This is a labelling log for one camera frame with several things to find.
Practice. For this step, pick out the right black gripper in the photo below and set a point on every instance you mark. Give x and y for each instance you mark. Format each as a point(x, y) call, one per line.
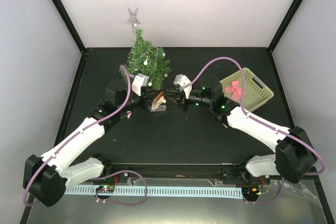
point(182, 102)

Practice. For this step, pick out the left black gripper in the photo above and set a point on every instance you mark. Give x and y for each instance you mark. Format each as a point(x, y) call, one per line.
point(146, 100)

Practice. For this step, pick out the brown white plush ornament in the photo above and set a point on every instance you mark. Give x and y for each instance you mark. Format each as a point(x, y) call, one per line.
point(158, 101)

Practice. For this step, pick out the clear battery box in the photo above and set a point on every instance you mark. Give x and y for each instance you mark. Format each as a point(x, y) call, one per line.
point(159, 108)

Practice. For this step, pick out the pink cone ornament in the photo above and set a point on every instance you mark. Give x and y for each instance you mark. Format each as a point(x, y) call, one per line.
point(129, 115)

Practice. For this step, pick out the small green christmas tree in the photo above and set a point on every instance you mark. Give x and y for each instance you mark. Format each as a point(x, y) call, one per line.
point(147, 59)

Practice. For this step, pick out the pink star ornament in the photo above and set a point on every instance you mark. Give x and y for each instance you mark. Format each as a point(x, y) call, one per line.
point(235, 90)

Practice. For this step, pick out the silver star tree topper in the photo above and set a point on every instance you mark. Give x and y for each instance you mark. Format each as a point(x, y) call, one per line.
point(133, 20)

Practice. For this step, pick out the green plastic basket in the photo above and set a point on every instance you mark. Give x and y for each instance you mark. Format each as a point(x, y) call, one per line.
point(257, 93)

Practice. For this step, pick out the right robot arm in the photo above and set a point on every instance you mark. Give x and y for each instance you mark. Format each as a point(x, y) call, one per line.
point(292, 157)

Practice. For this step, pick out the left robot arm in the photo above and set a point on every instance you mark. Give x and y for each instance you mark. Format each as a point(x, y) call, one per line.
point(49, 176)

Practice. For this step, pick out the small circuit board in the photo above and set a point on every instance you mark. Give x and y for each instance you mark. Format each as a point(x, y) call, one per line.
point(105, 189)

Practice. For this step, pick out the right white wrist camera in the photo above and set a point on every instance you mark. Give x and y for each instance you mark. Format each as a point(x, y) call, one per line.
point(183, 83)

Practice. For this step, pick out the black aluminium rail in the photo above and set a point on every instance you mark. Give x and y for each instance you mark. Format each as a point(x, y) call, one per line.
point(228, 174)

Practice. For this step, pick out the light blue slotted cable duct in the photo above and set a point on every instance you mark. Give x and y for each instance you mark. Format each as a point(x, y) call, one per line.
point(160, 191)

